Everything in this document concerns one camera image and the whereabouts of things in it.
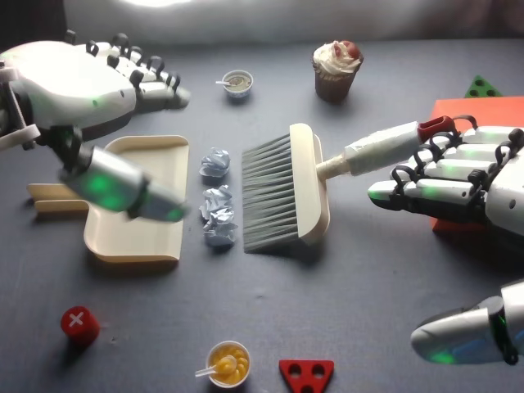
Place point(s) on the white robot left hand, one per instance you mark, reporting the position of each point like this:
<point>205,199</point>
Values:
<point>69,82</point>

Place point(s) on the small soup cup with spoon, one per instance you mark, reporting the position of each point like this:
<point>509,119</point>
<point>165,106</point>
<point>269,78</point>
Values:
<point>238,84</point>

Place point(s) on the toy cupcake with white frosting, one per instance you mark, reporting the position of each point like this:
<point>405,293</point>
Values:
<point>335,69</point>

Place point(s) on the red triangle block with holes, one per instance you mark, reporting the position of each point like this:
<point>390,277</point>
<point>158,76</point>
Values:
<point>306,382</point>

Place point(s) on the grey table cloth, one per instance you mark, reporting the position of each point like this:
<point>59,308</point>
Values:
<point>368,266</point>

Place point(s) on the orange box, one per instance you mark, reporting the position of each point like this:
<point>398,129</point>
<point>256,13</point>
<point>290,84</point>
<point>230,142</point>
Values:
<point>479,110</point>

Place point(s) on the white cloth backdrop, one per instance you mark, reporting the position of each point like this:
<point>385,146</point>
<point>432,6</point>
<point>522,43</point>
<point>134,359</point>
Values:
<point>286,20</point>

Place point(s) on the cream plastic dustpan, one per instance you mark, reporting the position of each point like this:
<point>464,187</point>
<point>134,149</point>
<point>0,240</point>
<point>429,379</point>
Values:
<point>135,237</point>

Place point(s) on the small corn cup with spoon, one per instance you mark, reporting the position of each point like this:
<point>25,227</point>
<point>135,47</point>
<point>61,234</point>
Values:
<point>229,364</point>

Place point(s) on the red cylinder block white cross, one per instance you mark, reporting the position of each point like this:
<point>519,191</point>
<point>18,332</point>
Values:
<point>79,323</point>

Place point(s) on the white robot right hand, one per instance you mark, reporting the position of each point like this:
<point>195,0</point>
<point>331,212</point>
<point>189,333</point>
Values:
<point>450,188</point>

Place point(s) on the green triangle block with holes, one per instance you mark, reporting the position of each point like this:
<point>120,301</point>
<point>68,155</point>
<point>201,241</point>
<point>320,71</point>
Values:
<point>483,88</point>

